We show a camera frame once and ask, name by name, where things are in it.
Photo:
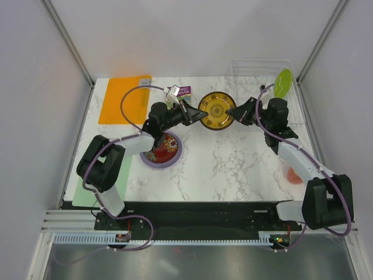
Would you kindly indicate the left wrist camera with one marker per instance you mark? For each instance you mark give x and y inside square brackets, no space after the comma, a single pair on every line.
[172,94]

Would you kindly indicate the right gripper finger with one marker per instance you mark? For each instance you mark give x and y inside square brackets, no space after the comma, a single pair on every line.
[249,104]
[242,114]

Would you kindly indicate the orange paper cup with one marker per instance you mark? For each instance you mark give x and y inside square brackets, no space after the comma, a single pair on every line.
[293,177]

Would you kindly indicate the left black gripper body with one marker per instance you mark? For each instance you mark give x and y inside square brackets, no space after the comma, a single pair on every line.
[176,116]

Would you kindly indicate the red floral plate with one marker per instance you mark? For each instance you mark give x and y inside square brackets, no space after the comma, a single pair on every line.
[166,150]

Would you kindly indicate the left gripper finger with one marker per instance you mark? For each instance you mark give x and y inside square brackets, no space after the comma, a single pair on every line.
[194,115]
[184,105]

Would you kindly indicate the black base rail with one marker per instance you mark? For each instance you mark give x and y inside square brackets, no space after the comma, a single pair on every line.
[196,219]

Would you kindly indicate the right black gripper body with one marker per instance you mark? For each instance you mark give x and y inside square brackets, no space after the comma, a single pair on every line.
[267,122]

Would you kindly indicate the lime green plate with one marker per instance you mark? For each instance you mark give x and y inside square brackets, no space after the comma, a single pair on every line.
[283,83]

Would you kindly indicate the purple plastic plate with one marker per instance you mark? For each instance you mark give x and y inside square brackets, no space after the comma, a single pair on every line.
[167,164]

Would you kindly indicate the green clipboard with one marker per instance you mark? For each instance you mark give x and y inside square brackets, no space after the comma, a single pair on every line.
[84,198]

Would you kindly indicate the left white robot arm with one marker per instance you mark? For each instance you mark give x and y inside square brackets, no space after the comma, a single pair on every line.
[101,163]

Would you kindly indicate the orange cutting mat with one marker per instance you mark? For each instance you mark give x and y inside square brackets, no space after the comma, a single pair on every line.
[133,108]

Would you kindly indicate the purple treehouse book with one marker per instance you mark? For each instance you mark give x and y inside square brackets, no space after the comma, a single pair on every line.
[184,94]

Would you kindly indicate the yellow brown patterned plate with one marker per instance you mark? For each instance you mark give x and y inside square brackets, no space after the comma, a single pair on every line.
[216,104]

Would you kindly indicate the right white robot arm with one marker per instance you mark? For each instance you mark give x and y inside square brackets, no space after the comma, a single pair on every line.
[328,197]

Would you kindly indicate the white slotted cable duct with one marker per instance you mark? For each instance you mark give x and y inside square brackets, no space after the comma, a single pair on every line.
[123,238]

